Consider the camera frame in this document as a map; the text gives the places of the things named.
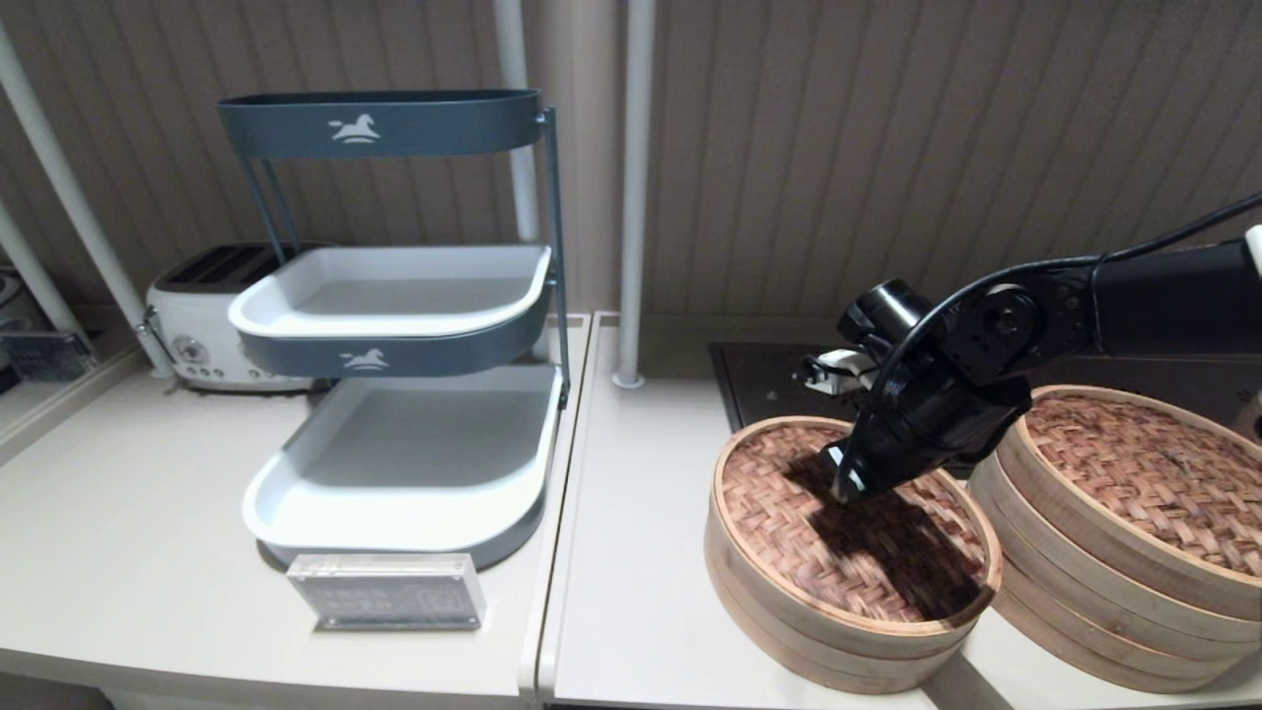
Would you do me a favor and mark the woven bamboo steamer lid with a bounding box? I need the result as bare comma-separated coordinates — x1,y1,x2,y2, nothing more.
707,415,1002,660
996,385,1262,620

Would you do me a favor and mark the bamboo steamer basket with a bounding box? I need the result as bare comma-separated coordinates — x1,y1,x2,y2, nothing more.
702,523,977,694
968,454,1262,660
964,483,1262,694

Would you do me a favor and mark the black glass induction cooktop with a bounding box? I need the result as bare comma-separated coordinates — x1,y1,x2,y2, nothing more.
708,342,1262,479

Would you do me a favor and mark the white metal pole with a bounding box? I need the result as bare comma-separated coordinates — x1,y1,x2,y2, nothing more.
0,202,95,351
611,0,658,391
492,0,553,364
0,18,178,381

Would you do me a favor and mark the clear acrylic sign holder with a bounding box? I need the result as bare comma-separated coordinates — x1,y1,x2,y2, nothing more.
0,330,97,384
287,552,487,632

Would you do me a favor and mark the three-tier blue kitchen rack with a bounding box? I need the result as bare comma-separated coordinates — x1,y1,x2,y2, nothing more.
216,90,573,573

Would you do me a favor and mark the white retro toaster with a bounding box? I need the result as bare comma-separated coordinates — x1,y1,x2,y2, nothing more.
138,242,331,393

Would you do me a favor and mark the wrist camera on white bracket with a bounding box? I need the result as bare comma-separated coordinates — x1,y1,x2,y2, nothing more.
794,347,880,397

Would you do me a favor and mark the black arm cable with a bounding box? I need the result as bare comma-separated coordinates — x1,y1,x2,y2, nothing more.
868,192,1262,415

